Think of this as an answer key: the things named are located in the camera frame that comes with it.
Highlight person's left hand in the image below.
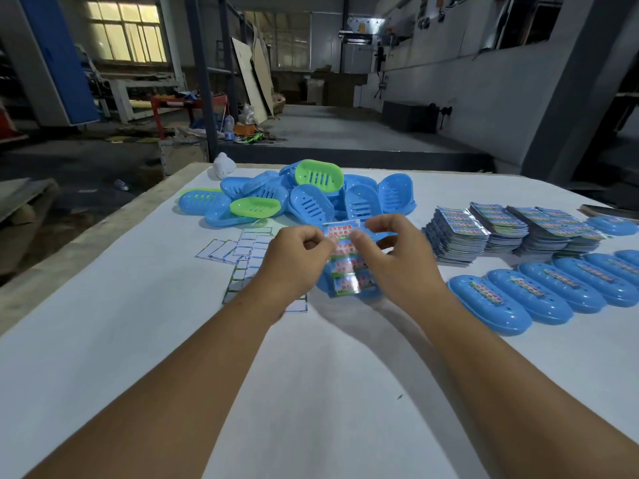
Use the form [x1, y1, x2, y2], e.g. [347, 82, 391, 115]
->
[250, 225, 336, 320]

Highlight person's right hand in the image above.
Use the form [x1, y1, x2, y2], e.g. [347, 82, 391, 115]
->
[349, 214, 453, 320]

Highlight colourful sticker sheet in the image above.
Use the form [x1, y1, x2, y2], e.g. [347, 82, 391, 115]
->
[322, 219, 376, 298]

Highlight person's left forearm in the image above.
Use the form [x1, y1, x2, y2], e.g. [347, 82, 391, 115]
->
[24, 288, 289, 479]

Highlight person's right forearm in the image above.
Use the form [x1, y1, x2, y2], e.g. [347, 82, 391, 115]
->
[413, 293, 639, 479]

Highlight blue soap box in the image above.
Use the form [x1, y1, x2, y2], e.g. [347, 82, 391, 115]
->
[316, 229, 397, 301]

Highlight pile of open blue soap dishes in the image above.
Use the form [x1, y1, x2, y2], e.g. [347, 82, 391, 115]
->
[178, 159, 417, 229]

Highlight green soap dish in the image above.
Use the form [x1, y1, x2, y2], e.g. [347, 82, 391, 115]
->
[230, 197, 282, 219]
[295, 159, 345, 191]

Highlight scattered white backing papers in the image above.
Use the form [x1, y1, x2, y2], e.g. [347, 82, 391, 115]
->
[195, 226, 309, 315]

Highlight stack of colourful sticker sheets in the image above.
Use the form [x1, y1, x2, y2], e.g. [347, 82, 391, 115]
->
[422, 206, 491, 266]
[506, 205, 608, 259]
[469, 202, 529, 253]

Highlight black box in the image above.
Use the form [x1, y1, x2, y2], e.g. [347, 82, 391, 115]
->
[381, 100, 441, 134]

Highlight leaning cardboard boards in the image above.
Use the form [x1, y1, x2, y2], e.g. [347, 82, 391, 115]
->
[231, 25, 276, 126]

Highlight row of labelled blue soap boxes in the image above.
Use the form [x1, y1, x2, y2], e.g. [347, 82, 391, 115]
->
[447, 216, 639, 337]

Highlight red metal cart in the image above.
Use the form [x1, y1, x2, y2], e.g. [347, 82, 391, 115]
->
[150, 93, 228, 140]

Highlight grey machine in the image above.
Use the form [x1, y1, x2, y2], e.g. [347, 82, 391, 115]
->
[338, 15, 386, 46]

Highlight bright window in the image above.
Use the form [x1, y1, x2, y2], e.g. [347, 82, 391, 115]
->
[86, 1, 167, 64]

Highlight blue cabinet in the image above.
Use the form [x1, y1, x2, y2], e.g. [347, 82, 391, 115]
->
[0, 0, 101, 128]

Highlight dark steel post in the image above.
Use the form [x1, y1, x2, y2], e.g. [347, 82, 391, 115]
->
[184, 0, 220, 162]

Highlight white workbench frame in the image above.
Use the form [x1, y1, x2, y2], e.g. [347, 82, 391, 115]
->
[97, 71, 183, 124]

